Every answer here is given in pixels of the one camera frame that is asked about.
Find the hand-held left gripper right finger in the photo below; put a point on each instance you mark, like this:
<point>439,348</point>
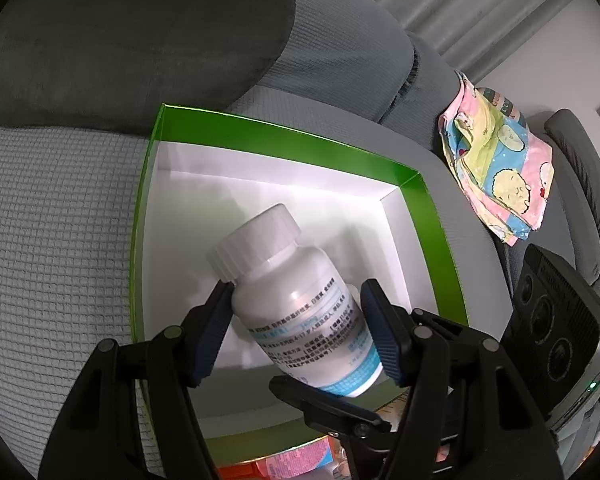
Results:
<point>382,330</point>

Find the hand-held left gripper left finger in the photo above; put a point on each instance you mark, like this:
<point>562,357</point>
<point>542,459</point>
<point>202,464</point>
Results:
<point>207,340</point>

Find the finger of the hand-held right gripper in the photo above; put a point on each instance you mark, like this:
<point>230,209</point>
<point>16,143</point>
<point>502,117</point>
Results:
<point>325,407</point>

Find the white plastic bottle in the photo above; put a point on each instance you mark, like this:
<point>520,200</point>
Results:
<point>290,300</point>

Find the green cardboard box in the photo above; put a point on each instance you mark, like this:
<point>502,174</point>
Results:
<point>430,240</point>

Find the pink packet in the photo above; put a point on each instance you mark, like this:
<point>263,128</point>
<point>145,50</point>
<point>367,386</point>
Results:
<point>300,452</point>

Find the orange packet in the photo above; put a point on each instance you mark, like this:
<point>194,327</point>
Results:
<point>240,471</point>

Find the grey armchair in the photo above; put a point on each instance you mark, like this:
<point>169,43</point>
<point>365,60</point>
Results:
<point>580,160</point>

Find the colourful cartoon print cloth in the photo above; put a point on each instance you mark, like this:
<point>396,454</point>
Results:
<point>500,160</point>

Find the grey sofa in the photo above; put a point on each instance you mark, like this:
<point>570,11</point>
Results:
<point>55,235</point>

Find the dark grey cushion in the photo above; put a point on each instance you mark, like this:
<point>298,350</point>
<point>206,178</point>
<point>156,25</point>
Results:
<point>130,35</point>

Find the grey pleated curtain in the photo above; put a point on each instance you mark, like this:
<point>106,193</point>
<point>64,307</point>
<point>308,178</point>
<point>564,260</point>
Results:
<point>455,0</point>

